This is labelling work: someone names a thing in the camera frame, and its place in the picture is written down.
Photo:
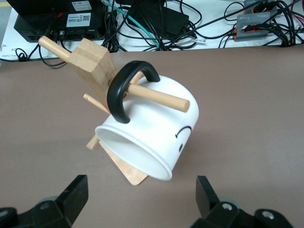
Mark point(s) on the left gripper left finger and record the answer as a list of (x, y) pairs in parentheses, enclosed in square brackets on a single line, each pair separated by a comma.
[(73, 197)]

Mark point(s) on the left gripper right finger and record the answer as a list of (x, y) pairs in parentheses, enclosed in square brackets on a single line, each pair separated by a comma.
[(206, 199)]

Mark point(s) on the wooden mug rack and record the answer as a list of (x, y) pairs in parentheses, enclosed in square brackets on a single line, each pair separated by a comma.
[(92, 64)]

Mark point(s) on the grey orange usb hub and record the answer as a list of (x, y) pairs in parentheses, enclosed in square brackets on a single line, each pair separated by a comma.
[(254, 31), (249, 3)]

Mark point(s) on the black mini computer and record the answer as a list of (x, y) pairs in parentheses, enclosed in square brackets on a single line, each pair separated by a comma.
[(38, 23)]

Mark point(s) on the black power adapter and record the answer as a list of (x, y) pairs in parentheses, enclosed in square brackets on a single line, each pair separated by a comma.
[(164, 21)]

